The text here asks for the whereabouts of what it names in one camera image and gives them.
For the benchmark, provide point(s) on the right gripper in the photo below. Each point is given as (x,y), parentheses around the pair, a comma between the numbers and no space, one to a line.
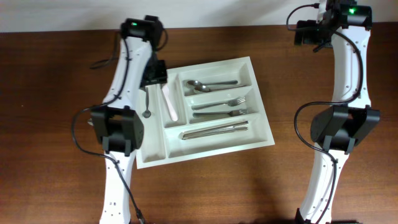
(301,25)

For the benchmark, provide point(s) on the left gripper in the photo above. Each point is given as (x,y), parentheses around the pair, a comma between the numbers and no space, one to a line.
(162,78)

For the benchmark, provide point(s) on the large silver spoon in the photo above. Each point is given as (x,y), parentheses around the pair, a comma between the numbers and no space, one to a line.
(207,89)
(197,83)

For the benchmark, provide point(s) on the small dark teaspoon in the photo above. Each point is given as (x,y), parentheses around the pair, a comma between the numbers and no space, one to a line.
(147,113)

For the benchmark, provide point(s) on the pink plastic knife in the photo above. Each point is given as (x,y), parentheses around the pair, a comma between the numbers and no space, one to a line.
(172,112)

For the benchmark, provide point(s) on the white plastic cutlery tray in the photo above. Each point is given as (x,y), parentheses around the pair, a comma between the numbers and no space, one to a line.
(162,144)

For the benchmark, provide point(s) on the silver fork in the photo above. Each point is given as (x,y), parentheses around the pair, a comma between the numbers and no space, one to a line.
(231,103)
(222,113)

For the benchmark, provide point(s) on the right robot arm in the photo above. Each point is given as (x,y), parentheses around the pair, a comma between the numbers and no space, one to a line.
(345,27)

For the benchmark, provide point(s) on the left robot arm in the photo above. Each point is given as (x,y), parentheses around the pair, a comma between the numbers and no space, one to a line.
(116,122)

